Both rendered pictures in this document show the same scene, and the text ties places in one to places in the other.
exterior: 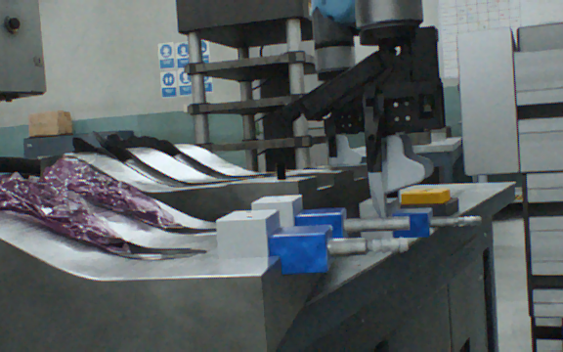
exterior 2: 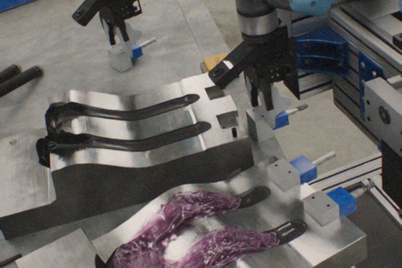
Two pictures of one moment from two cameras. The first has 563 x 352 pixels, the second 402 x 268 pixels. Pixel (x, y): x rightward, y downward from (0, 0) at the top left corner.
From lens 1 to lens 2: 0.94 m
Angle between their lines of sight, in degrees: 45
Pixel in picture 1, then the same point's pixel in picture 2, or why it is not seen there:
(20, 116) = not seen: outside the picture
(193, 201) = (183, 163)
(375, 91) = (261, 67)
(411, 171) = (285, 101)
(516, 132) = not seen: outside the picture
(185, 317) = (342, 260)
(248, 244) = (332, 216)
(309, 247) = (351, 206)
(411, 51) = (276, 40)
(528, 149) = not seen: outside the picture
